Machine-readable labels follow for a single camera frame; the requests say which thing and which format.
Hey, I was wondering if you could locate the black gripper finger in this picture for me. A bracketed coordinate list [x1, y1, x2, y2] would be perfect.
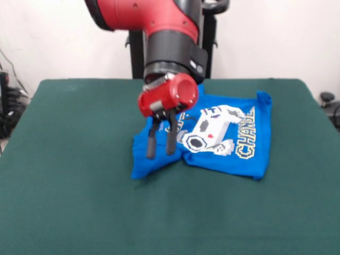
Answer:
[146, 114, 163, 161]
[165, 108, 178, 157]

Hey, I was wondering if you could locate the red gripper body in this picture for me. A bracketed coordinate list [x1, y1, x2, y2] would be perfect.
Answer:
[137, 73, 199, 118]

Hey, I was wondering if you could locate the blue t-shirt with white print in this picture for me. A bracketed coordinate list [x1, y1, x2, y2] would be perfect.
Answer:
[130, 84, 273, 181]

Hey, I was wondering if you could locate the dark green table cloth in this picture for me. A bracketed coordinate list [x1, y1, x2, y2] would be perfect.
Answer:
[0, 78, 340, 255]

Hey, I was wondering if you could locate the black electronics box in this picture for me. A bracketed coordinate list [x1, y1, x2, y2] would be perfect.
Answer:
[0, 70, 11, 116]

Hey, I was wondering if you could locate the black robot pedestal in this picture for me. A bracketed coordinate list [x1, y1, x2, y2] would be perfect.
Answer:
[124, 0, 230, 80]

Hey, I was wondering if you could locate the black cable tangle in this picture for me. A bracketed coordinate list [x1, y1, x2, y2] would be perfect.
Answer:
[0, 87, 31, 139]

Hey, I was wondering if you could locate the thin grey cable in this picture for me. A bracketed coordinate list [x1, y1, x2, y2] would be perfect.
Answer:
[0, 48, 29, 96]

